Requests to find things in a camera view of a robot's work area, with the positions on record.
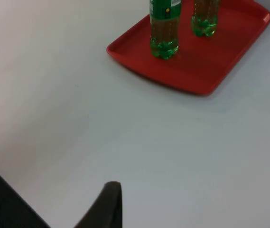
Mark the red tray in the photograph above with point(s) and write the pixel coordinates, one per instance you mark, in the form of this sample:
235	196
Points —
208	64

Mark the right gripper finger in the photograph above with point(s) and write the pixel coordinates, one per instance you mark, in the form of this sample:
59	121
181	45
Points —
107	209

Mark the green plastic bottle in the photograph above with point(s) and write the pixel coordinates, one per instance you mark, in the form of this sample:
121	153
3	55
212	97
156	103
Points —
163	31
205	19

